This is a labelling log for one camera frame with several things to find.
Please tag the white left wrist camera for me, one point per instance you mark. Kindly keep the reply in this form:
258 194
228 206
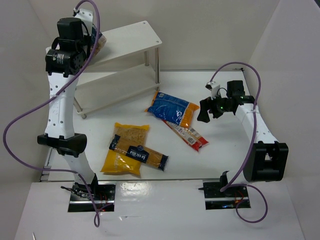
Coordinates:
86 16

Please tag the fusilli bag with dark label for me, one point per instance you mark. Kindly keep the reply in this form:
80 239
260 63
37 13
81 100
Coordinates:
101 40

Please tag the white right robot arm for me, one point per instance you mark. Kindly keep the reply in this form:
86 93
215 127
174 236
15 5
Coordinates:
266 158

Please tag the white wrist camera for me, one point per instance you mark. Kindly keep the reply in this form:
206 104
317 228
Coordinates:
214 88
86 16

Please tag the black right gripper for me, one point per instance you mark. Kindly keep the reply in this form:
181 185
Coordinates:
213 108

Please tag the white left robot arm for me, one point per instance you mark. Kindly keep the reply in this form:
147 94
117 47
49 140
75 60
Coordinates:
68 53

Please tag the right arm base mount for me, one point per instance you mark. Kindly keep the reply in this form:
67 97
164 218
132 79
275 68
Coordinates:
216 200

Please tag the spaghetti bag with navy ends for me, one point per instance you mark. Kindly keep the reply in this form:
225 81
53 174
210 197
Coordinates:
139 152

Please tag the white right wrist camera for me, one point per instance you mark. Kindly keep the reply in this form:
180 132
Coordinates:
214 88

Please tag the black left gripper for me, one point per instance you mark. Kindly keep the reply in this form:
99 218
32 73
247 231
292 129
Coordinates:
88 40

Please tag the red spaghetti packet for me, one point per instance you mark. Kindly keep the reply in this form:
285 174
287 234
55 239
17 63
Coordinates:
189 135

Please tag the yellow fusilli pasta bag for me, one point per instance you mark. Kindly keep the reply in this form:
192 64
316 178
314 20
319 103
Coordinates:
118 161

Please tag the white two-tier shelf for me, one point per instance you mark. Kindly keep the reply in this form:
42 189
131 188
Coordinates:
127 66

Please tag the blue and orange pasta bag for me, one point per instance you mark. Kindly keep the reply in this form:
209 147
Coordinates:
172 109

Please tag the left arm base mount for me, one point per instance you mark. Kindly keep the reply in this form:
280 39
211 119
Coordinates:
104 199

